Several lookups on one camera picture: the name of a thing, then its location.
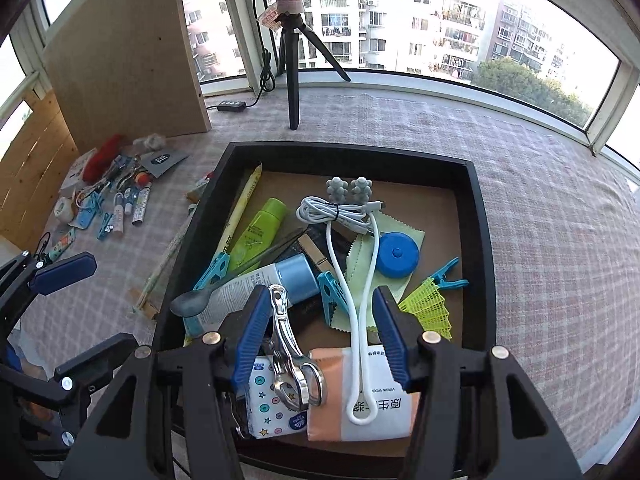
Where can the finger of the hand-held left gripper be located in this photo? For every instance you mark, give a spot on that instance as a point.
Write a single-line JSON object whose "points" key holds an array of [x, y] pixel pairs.
{"points": [[95, 360], [65, 272]]}

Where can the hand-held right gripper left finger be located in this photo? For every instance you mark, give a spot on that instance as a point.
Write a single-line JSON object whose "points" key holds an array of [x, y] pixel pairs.
{"points": [[250, 345]]}

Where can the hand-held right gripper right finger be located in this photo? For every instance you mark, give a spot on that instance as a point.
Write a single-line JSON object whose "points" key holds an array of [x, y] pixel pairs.
{"points": [[392, 345]]}

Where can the silver metal clamp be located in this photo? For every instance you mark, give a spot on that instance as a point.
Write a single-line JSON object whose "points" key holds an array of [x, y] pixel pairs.
{"points": [[282, 340]]}

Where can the white plastic tongs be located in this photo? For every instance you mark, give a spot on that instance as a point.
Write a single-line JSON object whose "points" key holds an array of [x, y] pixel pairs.
{"points": [[357, 335]]}

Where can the yellow-green mesh fan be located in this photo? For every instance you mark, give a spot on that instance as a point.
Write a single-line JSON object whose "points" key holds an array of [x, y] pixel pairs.
{"points": [[430, 310]]}

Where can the dotted small tissue pack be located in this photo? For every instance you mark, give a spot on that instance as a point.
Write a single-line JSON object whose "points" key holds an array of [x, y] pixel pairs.
{"points": [[262, 410]]}

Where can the grey spoon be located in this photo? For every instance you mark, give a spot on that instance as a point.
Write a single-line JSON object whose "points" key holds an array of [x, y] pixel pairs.
{"points": [[187, 305]]}

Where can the white lotion bottle blue cap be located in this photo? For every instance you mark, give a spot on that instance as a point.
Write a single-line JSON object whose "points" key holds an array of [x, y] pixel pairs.
{"points": [[295, 275]]}

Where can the orange tissue pack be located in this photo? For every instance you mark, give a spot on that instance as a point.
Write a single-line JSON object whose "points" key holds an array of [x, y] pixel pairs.
{"points": [[325, 395]]}

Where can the green cleaning cloth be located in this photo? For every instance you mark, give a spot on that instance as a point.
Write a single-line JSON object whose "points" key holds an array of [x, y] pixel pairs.
{"points": [[357, 265]]}

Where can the blue round tape measure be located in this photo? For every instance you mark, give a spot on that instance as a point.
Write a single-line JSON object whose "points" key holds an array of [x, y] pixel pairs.
{"points": [[397, 255]]}

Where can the wooden clothespin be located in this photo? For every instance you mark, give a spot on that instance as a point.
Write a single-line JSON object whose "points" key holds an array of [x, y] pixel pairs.
{"points": [[315, 255], [147, 305]]}

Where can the lime green tube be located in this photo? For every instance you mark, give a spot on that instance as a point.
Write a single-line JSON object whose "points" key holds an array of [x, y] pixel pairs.
{"points": [[260, 230]]}

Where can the black tray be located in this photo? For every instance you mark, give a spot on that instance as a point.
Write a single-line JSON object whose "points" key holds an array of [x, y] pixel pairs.
{"points": [[477, 260]]}

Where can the yellow long packet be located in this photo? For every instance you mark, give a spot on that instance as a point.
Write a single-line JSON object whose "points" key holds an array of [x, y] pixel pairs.
{"points": [[240, 205]]}

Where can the pink checked cloth desktop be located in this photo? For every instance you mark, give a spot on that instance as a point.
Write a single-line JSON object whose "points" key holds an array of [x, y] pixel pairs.
{"points": [[550, 260]]}

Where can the fruit print cream tube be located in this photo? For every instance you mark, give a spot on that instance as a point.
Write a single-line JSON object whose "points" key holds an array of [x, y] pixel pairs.
{"points": [[62, 242]]}

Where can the white round plastic holder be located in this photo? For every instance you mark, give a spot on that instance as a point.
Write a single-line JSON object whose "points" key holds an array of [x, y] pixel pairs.
{"points": [[64, 209]]}

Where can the white lip balm stick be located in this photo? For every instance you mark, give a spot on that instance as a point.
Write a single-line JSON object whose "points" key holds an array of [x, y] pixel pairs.
{"points": [[119, 212]]}

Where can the white printed carton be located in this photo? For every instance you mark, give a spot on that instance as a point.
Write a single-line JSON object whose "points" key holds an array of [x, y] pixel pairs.
{"points": [[77, 172]]}

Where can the glitter tube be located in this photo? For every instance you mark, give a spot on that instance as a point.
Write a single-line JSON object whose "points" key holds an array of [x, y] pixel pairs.
{"points": [[141, 205]]}

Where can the pine wood panel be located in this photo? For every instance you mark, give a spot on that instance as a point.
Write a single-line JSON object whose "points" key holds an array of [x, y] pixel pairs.
{"points": [[30, 175]]}

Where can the black pen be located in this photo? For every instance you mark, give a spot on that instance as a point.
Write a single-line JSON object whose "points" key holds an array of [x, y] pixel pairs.
{"points": [[117, 172]]}

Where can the red cloth pouch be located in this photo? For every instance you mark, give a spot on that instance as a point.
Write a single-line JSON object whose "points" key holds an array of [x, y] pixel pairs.
{"points": [[102, 160]]}

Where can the black square card pouch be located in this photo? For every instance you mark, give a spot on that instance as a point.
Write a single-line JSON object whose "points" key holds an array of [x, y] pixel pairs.
{"points": [[162, 162]]}

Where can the white crumpled plastic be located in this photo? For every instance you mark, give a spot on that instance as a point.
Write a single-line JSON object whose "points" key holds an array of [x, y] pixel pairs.
{"points": [[152, 141]]}

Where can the yellow print snack sachet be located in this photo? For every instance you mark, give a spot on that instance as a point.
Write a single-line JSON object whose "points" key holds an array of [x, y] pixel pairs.
{"points": [[200, 187]]}

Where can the light wooden board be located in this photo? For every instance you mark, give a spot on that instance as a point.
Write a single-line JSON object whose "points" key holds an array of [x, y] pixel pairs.
{"points": [[125, 60]]}

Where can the black tripod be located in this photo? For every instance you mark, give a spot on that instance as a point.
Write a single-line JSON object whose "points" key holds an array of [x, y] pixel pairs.
{"points": [[293, 85]]}

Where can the apartment buildings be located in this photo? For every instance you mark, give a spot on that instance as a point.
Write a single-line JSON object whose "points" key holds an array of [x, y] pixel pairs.
{"points": [[400, 20]]}

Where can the white window frame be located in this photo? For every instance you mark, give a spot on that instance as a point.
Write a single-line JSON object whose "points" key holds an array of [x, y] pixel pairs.
{"points": [[605, 105]]}

